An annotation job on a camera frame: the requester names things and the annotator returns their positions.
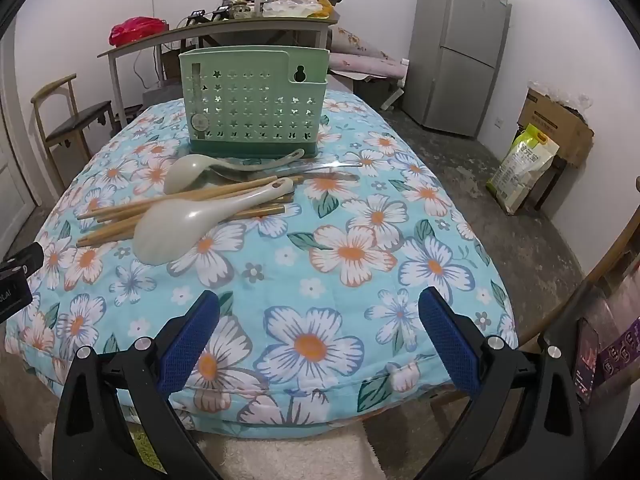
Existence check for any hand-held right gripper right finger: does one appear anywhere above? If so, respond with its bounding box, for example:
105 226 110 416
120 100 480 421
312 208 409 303
419 286 588 480

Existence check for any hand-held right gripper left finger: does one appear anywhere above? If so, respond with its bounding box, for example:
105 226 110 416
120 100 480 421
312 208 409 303
52 290 221 480

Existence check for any beige plastic rice spoon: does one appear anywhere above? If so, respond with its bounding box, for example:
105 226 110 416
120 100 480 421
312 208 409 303
134 177 295 265

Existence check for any pile of wooden chopsticks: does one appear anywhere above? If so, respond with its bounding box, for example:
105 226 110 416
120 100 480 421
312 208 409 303
75 172 360 249

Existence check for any beige plastic soup spoon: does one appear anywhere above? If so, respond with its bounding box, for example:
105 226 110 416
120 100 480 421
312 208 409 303
163 148 305 195

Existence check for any green plastic utensil basket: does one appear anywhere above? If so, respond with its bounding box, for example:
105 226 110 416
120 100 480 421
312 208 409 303
179 46 329 156

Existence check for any metal spoon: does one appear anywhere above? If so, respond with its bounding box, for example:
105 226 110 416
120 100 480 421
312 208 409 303
210 160 364 182

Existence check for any floral blue blanket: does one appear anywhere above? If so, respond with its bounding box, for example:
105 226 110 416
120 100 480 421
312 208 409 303
4 91 519 429

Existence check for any white fluffy rug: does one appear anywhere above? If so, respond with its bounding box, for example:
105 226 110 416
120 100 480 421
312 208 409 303
40 409 382 480

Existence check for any purple patterned box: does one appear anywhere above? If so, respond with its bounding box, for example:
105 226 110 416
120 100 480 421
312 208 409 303
574 316 640 407

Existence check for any wooden chair dark seat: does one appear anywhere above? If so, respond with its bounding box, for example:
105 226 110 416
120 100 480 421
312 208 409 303
31 74 114 187

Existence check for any dark wooden stool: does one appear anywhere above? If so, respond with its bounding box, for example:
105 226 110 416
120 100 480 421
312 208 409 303
532 155 569 212

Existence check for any yellow white rice bag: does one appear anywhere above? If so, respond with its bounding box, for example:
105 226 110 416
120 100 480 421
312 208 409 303
487 125 560 215

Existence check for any cardboard box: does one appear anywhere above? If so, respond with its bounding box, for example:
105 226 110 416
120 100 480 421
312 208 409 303
517 81 596 169

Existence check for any dark bin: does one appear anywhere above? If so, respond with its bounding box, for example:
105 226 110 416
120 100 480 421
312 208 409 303
350 76 397 109

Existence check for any red plastic bag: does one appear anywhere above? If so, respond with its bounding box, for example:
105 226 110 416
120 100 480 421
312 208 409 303
109 16 169 47

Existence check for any grey refrigerator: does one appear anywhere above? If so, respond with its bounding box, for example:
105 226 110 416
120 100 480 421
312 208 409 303
402 0 513 139

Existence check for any rolled floral mat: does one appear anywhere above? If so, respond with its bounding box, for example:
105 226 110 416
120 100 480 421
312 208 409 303
330 25 412 67

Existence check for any black electronic device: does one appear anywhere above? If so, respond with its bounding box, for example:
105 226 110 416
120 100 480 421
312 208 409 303
186 7 232 26

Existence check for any white plastic bag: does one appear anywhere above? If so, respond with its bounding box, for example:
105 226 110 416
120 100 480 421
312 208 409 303
262 0 324 20

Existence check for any curved wooden chair frame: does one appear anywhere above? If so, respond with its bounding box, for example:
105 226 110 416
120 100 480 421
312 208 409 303
520 175 640 347

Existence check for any wall cable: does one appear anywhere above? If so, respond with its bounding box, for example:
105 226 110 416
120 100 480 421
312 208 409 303
133 0 159 90

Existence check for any grey metal frame table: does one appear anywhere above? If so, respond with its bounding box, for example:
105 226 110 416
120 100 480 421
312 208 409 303
97 12 342 128

